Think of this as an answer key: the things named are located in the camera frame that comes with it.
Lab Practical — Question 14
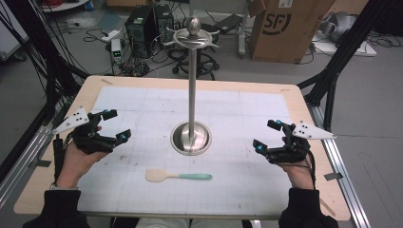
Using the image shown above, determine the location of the white table leg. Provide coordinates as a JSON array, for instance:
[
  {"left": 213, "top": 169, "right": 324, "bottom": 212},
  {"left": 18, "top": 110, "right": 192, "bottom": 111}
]
[{"left": 237, "top": 0, "right": 249, "bottom": 59}]

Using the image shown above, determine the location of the person's left hand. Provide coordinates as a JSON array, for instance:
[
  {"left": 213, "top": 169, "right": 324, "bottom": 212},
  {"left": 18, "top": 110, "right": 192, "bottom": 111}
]
[{"left": 55, "top": 139, "right": 109, "bottom": 190}]

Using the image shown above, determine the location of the narrow black computer tower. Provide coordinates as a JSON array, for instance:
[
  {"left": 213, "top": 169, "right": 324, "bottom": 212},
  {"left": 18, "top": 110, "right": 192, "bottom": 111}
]
[{"left": 154, "top": 3, "right": 176, "bottom": 43}]

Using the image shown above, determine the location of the aluminium rail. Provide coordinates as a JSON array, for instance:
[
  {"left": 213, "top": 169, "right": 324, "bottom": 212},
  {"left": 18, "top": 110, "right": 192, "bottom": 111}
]
[
  {"left": 0, "top": 104, "right": 69, "bottom": 208},
  {"left": 306, "top": 103, "right": 372, "bottom": 228}
]

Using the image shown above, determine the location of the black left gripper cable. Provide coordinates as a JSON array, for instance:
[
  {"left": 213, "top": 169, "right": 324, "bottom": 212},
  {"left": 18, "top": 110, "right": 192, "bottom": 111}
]
[{"left": 52, "top": 134, "right": 66, "bottom": 184}]

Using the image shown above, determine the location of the person's right hand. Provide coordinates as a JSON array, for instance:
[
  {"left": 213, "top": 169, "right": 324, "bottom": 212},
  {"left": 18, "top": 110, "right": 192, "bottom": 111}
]
[{"left": 279, "top": 159, "right": 317, "bottom": 191}]

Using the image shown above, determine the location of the black office chair base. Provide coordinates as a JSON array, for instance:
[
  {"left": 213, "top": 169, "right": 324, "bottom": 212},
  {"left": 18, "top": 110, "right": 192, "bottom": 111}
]
[{"left": 166, "top": 47, "right": 221, "bottom": 81}]

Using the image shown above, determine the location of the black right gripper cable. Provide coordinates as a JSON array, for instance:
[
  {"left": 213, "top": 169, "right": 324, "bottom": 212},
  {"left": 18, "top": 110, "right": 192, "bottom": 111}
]
[{"left": 304, "top": 148, "right": 318, "bottom": 191}]

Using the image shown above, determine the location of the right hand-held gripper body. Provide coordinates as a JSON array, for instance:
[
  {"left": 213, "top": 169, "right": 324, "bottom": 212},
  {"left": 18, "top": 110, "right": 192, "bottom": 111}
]
[{"left": 266, "top": 120, "right": 337, "bottom": 165}]

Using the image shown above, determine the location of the beige spatula with green handle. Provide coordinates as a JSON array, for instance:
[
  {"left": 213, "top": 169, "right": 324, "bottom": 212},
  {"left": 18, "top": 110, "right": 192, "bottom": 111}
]
[{"left": 144, "top": 168, "right": 214, "bottom": 183}]

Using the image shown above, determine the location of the grey rounded device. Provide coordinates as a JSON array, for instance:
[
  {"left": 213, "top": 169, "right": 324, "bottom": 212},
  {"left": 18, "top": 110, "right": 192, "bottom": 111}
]
[{"left": 318, "top": 10, "right": 358, "bottom": 43}]

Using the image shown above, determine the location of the large black computer tower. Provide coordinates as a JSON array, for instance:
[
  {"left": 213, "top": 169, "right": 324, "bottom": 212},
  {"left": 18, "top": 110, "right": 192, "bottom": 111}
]
[{"left": 125, "top": 5, "right": 159, "bottom": 60}]

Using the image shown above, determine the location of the white device with green light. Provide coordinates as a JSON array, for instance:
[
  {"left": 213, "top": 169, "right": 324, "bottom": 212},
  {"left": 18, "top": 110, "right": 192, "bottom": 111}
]
[{"left": 110, "top": 38, "right": 124, "bottom": 64}]

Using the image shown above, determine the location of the steel utensil stand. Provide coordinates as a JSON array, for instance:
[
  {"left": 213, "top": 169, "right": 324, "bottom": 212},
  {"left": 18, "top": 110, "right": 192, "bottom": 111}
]
[{"left": 163, "top": 15, "right": 221, "bottom": 157}]

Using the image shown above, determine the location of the grey wristband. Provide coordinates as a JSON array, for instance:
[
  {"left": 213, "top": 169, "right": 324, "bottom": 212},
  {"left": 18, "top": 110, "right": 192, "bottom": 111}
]
[{"left": 48, "top": 182, "right": 80, "bottom": 192}]

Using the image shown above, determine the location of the white grid mat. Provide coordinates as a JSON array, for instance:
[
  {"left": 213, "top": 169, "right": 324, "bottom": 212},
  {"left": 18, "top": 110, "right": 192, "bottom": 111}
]
[{"left": 77, "top": 85, "right": 295, "bottom": 217}]

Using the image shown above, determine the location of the black metal frame strut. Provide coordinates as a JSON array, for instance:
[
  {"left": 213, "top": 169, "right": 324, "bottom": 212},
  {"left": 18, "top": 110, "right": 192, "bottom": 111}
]
[
  {"left": 297, "top": 0, "right": 393, "bottom": 132},
  {"left": 4, "top": 0, "right": 91, "bottom": 122}
]

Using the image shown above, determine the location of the brown cardboard box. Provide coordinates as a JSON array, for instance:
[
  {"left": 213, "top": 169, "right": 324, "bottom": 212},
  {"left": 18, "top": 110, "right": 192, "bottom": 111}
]
[{"left": 248, "top": 0, "right": 337, "bottom": 65}]

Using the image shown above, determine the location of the white power strip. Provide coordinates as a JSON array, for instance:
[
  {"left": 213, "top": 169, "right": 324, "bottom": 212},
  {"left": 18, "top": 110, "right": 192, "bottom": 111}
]
[{"left": 100, "top": 28, "right": 122, "bottom": 44}]

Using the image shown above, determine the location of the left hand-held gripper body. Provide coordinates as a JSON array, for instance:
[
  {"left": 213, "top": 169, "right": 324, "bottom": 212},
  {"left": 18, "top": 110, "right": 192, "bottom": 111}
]
[{"left": 51, "top": 106, "right": 119, "bottom": 156}]

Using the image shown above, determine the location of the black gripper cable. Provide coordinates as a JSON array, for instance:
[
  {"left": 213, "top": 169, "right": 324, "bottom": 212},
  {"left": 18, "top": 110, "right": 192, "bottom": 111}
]
[
  {"left": 52, "top": 134, "right": 66, "bottom": 184},
  {"left": 304, "top": 148, "right": 318, "bottom": 191}
]

